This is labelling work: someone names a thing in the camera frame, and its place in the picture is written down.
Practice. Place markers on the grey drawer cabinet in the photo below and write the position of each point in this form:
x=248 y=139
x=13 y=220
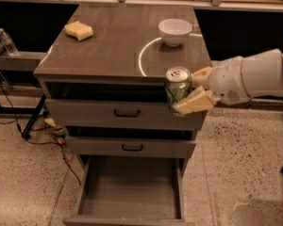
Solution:
x=124 y=61

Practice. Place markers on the top grey drawer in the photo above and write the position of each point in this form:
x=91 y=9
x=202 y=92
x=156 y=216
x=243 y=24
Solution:
x=112 y=114

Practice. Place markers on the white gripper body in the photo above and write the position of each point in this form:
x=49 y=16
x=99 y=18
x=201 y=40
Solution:
x=226 y=80

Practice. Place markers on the white bowl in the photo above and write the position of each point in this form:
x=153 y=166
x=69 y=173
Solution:
x=174 y=31

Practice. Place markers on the grey drawer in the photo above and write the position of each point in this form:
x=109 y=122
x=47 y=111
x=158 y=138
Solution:
x=129 y=191
x=131 y=147
x=112 y=114

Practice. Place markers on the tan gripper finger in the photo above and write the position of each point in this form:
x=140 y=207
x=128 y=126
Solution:
x=200 y=78
x=198 y=100

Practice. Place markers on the yellow sponge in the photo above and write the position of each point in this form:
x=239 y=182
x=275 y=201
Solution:
x=78 y=30

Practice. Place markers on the black table leg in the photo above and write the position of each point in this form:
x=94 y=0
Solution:
x=25 y=134

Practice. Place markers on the bottom grey drawer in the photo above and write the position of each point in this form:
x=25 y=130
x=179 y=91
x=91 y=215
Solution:
x=129 y=191

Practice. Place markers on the clear water bottle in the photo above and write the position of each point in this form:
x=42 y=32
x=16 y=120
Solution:
x=8 y=43

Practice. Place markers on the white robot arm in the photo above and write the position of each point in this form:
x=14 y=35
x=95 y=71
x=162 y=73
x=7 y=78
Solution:
x=262 y=74

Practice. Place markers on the green soda can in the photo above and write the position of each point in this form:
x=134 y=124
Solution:
x=177 y=85

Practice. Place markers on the middle grey drawer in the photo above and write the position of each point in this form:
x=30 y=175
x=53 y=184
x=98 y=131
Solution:
x=131 y=147

